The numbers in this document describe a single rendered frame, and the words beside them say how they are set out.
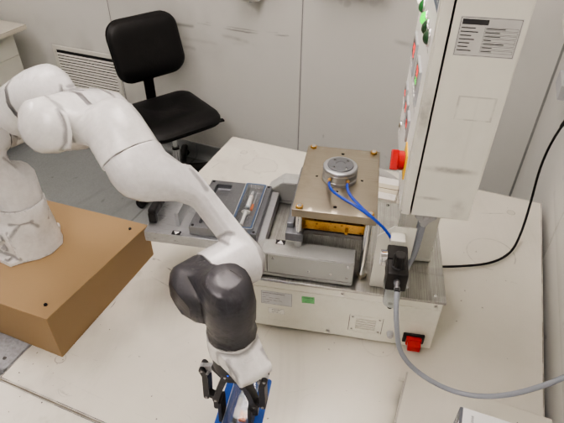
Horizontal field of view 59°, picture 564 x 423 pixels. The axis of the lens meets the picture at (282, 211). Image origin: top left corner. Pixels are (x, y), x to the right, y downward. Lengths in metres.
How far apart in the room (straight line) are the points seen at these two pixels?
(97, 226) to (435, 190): 0.93
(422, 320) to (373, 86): 1.69
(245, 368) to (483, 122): 0.57
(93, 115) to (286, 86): 2.00
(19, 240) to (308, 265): 0.72
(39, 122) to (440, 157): 0.70
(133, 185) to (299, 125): 2.10
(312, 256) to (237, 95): 2.00
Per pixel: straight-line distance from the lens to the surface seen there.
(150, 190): 0.90
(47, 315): 1.24
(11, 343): 1.42
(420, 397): 1.17
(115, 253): 1.37
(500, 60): 0.87
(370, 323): 1.23
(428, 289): 1.18
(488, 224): 1.72
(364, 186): 1.14
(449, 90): 0.88
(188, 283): 0.86
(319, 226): 1.12
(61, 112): 0.96
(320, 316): 1.23
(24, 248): 1.41
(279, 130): 2.98
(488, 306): 1.45
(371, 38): 2.61
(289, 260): 1.11
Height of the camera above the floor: 1.76
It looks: 38 degrees down
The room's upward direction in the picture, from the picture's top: 1 degrees clockwise
